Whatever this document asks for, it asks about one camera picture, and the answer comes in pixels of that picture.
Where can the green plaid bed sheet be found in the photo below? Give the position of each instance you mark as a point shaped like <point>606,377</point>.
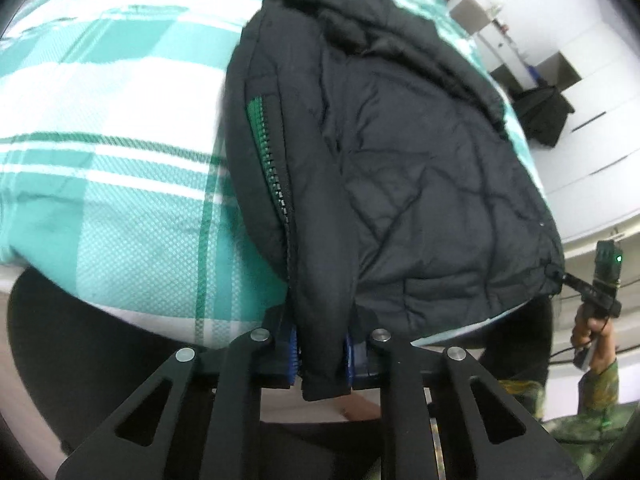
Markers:
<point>115,135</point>

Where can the person's right hand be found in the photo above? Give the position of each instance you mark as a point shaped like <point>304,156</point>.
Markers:
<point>585,332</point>

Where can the black puffer jacket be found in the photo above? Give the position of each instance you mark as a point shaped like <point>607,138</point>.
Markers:
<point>400,160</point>

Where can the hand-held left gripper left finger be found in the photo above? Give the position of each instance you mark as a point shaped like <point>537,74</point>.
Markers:
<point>287,360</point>

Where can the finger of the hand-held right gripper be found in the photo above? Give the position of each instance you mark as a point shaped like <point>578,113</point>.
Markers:
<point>580,284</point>

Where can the black coat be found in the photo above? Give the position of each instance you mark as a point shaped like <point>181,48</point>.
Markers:
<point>542,112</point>

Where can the white wardrobe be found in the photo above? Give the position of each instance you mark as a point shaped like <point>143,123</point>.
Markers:
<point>600,110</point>

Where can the person's right forearm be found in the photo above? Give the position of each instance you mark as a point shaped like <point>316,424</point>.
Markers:
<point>600,375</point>

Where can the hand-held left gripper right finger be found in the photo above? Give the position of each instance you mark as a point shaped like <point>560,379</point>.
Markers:
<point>354,360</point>

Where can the white desk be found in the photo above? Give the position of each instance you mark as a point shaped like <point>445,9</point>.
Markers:
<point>500,35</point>

